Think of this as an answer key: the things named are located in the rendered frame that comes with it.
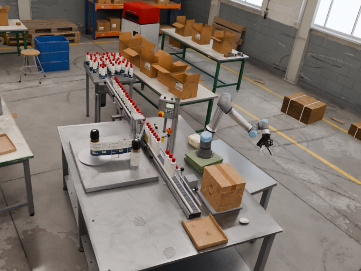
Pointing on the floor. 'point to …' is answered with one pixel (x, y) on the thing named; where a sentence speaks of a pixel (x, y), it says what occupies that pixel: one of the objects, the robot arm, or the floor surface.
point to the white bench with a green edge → (16, 156)
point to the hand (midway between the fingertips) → (266, 155)
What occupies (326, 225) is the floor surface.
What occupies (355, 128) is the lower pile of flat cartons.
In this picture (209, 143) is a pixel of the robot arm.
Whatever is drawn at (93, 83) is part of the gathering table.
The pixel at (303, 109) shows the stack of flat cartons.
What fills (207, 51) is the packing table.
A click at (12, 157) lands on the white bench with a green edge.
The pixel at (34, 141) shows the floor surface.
